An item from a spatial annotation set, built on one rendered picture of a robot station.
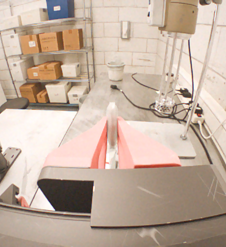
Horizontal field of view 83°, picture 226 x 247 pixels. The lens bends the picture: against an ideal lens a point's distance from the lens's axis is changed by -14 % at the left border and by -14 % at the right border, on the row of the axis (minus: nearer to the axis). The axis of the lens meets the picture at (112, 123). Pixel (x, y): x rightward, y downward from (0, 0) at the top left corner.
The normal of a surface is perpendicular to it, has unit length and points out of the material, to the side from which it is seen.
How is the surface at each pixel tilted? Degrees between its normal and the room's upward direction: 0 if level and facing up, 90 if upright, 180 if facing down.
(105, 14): 90
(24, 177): 0
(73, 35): 91
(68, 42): 89
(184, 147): 0
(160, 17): 90
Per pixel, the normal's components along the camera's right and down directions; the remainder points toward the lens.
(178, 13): -0.32, 0.56
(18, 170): 0.00, -0.81
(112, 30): -0.11, 0.58
